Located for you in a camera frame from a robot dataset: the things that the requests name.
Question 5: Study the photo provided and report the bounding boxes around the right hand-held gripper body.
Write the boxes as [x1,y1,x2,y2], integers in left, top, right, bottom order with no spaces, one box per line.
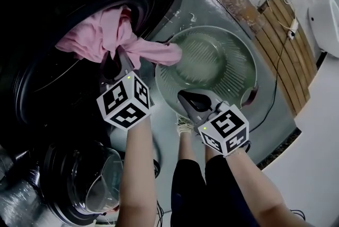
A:
[198,101,249,156]

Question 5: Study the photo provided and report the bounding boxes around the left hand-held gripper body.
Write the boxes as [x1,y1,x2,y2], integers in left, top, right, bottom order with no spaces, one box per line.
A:
[96,72,151,130]

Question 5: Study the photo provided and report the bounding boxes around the pink clothes garment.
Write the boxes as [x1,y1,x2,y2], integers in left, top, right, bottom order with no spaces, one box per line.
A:
[55,5,183,69]

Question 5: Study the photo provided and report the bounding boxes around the pale green laundry basket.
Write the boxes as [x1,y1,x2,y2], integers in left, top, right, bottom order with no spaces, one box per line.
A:
[155,25,259,122]

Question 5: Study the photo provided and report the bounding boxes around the black washing machine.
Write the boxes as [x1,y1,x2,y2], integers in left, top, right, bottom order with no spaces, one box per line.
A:
[0,0,186,225]

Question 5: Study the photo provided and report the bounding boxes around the person's left forearm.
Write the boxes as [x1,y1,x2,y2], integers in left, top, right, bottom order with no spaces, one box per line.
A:
[115,114,157,227]

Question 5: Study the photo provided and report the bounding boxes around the person's right forearm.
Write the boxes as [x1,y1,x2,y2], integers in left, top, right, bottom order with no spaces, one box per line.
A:
[224,149,305,227]

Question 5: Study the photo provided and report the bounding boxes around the person's left shoe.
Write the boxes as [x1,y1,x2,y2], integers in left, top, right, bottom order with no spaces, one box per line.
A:
[176,113,195,136]

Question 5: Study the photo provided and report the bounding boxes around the person's right leg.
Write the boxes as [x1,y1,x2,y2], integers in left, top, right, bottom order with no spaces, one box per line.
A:
[205,141,226,162]

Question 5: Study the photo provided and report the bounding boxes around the person's leg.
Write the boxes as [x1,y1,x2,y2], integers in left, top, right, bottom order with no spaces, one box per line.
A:
[179,129,198,163]
[205,141,226,162]

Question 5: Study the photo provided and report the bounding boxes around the person's left leg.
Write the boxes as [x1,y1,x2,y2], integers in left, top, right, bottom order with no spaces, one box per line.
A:
[179,129,198,163]

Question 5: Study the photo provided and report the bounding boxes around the person's black shorts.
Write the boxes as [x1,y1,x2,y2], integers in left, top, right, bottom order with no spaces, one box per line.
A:
[171,154,260,227]

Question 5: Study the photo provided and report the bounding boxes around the wooden slat mat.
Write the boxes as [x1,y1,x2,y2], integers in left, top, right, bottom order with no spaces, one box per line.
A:
[255,0,318,117]

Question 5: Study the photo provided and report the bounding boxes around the white power strip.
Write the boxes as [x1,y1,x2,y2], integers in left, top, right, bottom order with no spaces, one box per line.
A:
[287,20,299,40]

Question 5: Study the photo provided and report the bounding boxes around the white toilet with open lid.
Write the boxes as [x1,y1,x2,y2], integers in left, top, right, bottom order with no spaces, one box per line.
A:
[307,0,339,58]

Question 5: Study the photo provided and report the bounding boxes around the black drain hose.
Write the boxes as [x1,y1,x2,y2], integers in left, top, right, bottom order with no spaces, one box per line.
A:
[152,138,163,179]

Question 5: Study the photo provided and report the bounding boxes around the black power cable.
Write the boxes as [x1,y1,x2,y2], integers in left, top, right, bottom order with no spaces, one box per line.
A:
[248,37,292,133]

